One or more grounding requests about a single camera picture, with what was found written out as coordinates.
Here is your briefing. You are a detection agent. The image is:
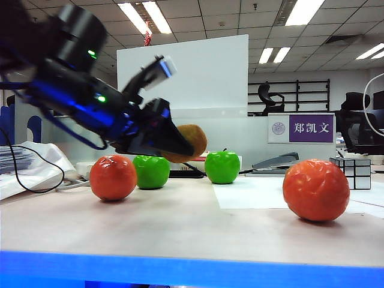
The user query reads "blue file holder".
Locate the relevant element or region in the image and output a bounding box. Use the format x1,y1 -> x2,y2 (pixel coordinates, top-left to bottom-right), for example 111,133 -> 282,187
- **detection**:
0,104 -> 43,145

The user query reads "white paper sheet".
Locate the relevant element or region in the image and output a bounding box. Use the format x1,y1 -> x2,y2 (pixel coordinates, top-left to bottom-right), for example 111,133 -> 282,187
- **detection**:
212,175 -> 384,218

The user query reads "red hanging ornament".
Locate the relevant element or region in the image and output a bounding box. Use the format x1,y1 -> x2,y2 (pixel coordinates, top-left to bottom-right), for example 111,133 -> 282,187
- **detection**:
143,21 -> 153,47

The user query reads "white board panel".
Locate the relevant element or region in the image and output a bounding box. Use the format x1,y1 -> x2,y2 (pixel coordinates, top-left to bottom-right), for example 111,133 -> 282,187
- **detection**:
116,34 -> 250,120

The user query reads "double tube ceiling light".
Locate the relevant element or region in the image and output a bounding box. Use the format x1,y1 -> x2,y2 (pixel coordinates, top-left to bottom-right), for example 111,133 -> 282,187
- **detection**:
258,46 -> 292,65
117,1 -> 172,35

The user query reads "large wrinkled orange fruit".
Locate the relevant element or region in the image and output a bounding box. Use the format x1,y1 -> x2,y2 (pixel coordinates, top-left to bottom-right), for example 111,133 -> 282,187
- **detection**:
282,158 -> 351,222

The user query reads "smooth orange fruit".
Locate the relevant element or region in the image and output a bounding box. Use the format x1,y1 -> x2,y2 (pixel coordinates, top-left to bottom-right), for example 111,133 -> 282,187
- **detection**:
89,154 -> 138,202

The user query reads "silver mirror puzzle cube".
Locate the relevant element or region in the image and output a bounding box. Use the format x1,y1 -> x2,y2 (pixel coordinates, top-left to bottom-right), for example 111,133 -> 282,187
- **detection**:
329,157 -> 372,190

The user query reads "black shelf rack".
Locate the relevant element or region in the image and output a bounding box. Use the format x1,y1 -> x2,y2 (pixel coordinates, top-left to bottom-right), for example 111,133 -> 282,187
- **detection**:
247,79 -> 331,117

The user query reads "frosted glass desk partition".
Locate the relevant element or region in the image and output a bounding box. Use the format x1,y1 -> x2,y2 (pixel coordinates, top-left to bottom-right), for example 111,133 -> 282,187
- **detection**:
52,107 -> 337,178

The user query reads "wide ceiling light panel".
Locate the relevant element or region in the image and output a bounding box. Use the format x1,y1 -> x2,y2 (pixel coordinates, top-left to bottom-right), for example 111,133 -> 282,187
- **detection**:
284,0 -> 326,27

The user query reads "black mesh office chair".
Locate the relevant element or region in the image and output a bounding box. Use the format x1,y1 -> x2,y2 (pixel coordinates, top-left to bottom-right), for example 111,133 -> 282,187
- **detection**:
334,91 -> 384,156

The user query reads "green toy apple with stem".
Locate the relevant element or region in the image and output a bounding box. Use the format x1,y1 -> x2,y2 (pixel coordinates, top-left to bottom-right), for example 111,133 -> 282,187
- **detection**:
204,148 -> 241,185

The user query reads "stack of papers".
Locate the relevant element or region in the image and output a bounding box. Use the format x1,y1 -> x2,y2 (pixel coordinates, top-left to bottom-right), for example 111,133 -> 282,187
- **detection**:
0,146 -> 34,175

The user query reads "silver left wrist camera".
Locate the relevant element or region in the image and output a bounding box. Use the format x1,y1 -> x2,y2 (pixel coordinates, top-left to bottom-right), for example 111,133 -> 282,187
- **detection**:
119,55 -> 178,106

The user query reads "blue edge strip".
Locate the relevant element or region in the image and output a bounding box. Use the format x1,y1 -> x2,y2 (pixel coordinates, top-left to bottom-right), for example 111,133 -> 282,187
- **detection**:
0,250 -> 384,288

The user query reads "brown kiwi fruit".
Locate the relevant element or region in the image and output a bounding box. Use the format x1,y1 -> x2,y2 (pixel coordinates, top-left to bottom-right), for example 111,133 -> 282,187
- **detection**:
160,123 -> 208,164

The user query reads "white power adapter box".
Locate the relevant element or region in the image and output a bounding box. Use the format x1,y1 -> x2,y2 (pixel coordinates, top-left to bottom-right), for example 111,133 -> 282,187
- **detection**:
75,161 -> 97,181

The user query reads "thin black cable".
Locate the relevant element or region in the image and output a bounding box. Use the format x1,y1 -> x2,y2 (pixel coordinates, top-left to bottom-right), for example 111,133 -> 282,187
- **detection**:
0,127 -> 65,194

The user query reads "grey metal bookend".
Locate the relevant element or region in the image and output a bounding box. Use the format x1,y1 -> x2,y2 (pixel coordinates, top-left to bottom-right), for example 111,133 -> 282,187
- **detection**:
14,98 -> 55,145

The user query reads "grey stapler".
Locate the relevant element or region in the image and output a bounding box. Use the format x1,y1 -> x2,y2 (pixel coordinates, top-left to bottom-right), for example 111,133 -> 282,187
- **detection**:
251,152 -> 300,175

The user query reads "grey white cable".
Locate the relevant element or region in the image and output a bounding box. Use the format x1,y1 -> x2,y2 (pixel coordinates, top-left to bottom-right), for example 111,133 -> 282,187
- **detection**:
55,176 -> 92,193

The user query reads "white cable loop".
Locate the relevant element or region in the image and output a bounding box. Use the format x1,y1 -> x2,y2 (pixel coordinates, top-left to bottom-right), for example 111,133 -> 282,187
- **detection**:
362,73 -> 384,138

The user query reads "purple white name plate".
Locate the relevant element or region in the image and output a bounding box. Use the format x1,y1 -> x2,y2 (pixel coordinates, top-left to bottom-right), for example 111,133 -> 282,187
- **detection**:
267,113 -> 336,144

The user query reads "white plastic bag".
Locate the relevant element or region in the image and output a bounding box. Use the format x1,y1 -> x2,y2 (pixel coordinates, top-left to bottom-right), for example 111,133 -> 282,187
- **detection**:
0,140 -> 77,200

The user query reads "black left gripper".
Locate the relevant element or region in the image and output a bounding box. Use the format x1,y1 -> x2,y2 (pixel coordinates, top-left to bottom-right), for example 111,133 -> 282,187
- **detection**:
112,97 -> 196,157

